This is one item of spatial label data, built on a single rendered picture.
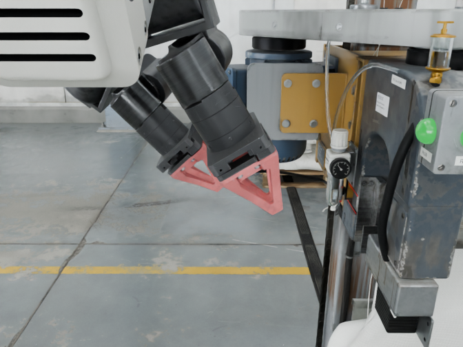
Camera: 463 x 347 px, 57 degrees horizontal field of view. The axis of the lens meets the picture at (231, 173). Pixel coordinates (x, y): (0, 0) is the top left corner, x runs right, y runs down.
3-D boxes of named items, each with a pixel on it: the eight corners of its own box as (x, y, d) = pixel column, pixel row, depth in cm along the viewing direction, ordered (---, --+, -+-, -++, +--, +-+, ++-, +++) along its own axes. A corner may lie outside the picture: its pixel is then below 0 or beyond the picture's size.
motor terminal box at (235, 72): (230, 124, 91) (230, 68, 87) (211, 114, 99) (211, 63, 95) (264, 120, 94) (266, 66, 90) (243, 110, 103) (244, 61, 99)
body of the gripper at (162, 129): (201, 127, 69) (168, 94, 67) (196, 146, 59) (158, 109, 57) (173, 153, 70) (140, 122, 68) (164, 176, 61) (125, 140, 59)
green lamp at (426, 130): (419, 147, 48) (424, 121, 47) (409, 140, 51) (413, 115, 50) (442, 147, 48) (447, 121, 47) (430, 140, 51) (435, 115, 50)
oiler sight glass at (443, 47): (432, 68, 51) (437, 38, 50) (423, 65, 53) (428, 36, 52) (453, 68, 51) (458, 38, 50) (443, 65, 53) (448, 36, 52)
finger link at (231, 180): (295, 181, 52) (258, 117, 49) (309, 206, 46) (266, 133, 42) (247, 207, 53) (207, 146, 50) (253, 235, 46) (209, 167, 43)
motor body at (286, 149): (244, 166, 97) (245, 53, 88) (242, 146, 111) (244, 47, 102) (311, 166, 97) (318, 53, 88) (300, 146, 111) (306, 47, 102)
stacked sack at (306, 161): (257, 175, 359) (257, 158, 353) (254, 158, 400) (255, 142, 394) (337, 175, 359) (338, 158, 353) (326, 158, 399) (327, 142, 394)
